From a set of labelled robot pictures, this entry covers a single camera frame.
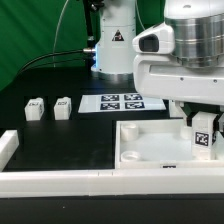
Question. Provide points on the white square tabletop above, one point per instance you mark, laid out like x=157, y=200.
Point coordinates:
x=154, y=144

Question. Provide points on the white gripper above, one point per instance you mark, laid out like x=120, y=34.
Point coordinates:
x=157, y=74

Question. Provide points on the green backdrop curtain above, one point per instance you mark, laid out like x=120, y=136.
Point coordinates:
x=30, y=28

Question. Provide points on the white tag sheet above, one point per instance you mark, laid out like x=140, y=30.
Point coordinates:
x=118, y=103

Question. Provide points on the white U-shaped fence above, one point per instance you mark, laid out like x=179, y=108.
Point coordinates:
x=102, y=182

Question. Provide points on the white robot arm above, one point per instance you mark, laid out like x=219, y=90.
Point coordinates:
x=180, y=59

